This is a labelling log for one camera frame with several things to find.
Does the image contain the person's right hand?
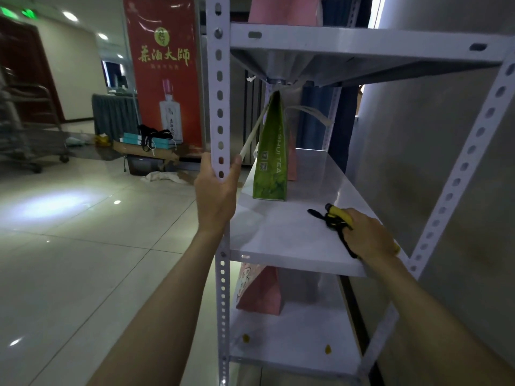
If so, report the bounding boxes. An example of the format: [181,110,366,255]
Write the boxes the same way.
[341,207,401,272]

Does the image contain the white metal shelving rack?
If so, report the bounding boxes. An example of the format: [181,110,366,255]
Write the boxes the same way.
[205,0,515,386]

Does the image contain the dark red door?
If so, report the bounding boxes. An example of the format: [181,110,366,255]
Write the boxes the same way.
[0,16,65,124]

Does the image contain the red bottle banner stand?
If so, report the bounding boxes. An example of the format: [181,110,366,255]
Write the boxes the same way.
[122,0,204,158]

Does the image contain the pink printed paper bag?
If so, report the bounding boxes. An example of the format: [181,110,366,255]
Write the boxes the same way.
[234,263,285,316]

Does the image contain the slim pink paper bag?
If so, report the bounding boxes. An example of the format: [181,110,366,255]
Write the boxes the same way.
[286,132,299,181]

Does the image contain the large pink paper bag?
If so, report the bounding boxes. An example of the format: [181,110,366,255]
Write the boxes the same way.
[248,0,324,27]

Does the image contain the black straps bundle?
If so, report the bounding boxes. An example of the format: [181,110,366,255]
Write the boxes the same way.
[137,124,176,153]

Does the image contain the metal trolley cart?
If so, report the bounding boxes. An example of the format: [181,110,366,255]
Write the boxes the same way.
[0,66,70,174]

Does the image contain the person's right forearm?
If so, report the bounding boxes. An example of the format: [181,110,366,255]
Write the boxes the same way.
[362,253,515,386]

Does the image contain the person's left hand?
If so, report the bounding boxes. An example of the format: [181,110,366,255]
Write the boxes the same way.
[194,152,243,234]

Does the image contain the yellow black hand tool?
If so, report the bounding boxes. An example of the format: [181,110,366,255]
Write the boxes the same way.
[308,203,402,260]

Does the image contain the teal flat boxes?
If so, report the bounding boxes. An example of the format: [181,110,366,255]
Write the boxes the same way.
[122,132,176,150]

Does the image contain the black box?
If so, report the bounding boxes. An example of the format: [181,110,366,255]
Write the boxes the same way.
[125,154,166,176]

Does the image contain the green paper gift bag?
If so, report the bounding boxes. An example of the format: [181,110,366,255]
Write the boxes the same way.
[240,91,334,202]

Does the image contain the grey skirted table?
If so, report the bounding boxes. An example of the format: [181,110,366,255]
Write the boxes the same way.
[91,93,140,142]

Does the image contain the person's left forearm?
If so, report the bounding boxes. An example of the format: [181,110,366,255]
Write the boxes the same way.
[86,228,231,386]

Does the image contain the flat cardboard box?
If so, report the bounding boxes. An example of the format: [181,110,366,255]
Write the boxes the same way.
[112,140,180,164]

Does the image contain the white cloth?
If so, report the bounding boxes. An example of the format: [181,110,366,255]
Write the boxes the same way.
[140,171,188,185]

